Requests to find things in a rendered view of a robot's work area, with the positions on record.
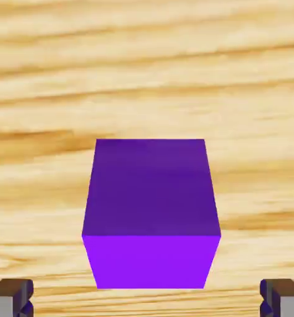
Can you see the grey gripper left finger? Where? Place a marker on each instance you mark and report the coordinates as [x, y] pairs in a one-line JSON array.
[[5, 298]]

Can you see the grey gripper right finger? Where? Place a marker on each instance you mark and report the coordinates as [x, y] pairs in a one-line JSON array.
[[286, 299]]

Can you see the small purple cube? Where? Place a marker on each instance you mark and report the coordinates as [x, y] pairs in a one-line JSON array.
[[150, 223]]

